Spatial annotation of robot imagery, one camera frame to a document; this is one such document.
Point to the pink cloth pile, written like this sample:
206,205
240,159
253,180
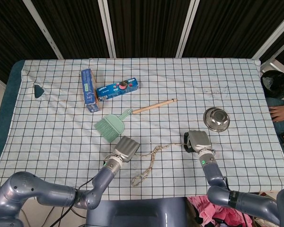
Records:
217,210

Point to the black plastic bag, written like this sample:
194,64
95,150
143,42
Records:
277,82

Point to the blue Oreo cookie box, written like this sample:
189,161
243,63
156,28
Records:
118,91

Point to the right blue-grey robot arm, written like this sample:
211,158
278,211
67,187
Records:
215,175

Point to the stainless steel bowl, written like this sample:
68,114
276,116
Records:
216,119

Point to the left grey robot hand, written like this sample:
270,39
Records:
126,149

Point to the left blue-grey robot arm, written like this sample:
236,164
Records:
49,194

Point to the tall blue carton box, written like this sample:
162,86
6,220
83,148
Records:
88,92

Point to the blue-grey robot torso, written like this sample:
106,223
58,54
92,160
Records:
132,212

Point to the white black-checked tablecloth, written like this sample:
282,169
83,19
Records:
61,142

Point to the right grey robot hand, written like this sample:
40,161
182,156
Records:
198,140

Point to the white double partition post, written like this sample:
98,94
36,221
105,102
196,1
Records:
107,30

